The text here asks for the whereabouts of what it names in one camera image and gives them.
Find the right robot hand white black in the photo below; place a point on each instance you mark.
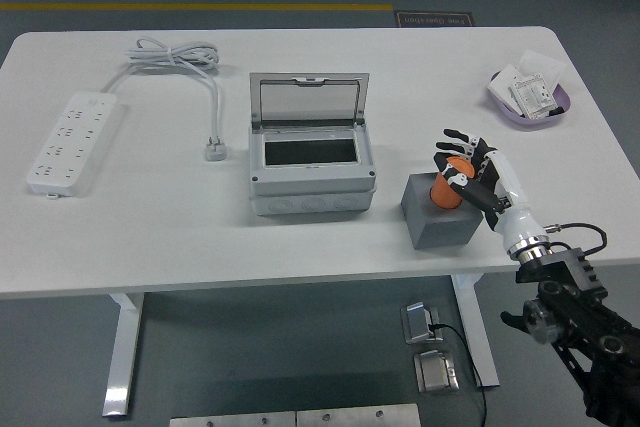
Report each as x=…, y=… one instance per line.
x=510, y=207

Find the orange cylindrical battery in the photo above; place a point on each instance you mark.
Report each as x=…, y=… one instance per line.
x=442, y=195

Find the transparent grey-framed box lid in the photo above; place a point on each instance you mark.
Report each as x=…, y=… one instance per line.
x=305, y=99

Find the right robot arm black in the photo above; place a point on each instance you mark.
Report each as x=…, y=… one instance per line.
x=590, y=317

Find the silver floor socket box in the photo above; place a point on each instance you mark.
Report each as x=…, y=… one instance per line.
x=434, y=372
x=417, y=324

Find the grey plastic junction box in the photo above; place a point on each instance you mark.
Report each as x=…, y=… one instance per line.
x=310, y=181

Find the grey block with round hole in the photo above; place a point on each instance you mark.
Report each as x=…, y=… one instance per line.
x=442, y=233

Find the purple plastic tray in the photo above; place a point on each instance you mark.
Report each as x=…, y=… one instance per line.
x=520, y=122

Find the small black item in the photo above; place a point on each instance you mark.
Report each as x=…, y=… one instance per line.
x=556, y=110

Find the printed white label packet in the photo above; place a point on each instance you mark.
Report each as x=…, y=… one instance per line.
x=535, y=97

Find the plain white card packet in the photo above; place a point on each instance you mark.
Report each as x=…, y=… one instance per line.
x=502, y=87

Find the white table leg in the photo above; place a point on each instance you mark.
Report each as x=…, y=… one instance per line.
x=122, y=352
x=477, y=332

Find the clear plastic bag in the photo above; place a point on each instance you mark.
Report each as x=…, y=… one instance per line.
x=542, y=63

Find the dark floor sign orange text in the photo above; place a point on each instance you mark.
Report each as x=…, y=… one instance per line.
x=434, y=19

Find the grey metal plate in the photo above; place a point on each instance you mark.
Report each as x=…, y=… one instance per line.
x=232, y=420
x=357, y=416

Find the white power strip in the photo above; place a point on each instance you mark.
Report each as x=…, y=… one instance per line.
x=70, y=142

